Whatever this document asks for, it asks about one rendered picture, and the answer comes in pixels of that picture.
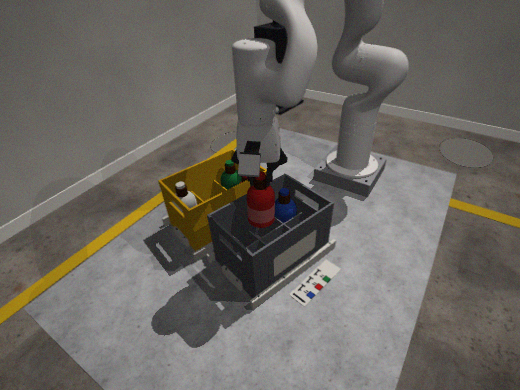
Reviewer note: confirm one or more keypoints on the white bottle with dark brown cap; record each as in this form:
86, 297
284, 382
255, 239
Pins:
184, 195

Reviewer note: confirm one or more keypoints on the blue bottle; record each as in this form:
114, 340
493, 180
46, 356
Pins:
285, 207

